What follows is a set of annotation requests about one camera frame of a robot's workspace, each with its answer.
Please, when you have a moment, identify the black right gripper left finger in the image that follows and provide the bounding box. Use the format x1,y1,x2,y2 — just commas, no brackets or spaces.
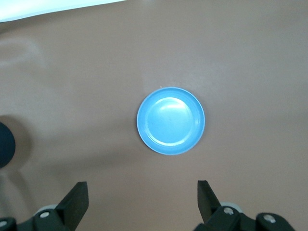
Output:
14,181,90,231

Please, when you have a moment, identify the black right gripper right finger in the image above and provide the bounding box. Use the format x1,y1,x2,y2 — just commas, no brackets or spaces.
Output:
194,180,295,231

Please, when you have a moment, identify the blue round plate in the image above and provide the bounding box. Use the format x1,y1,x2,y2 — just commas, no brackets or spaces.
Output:
136,86,206,155

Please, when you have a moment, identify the brown table cover mat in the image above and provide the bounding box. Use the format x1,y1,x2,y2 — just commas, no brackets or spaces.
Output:
0,0,308,231

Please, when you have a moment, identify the steel pot with blue handle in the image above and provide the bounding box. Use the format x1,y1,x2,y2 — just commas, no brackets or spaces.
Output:
0,121,16,169

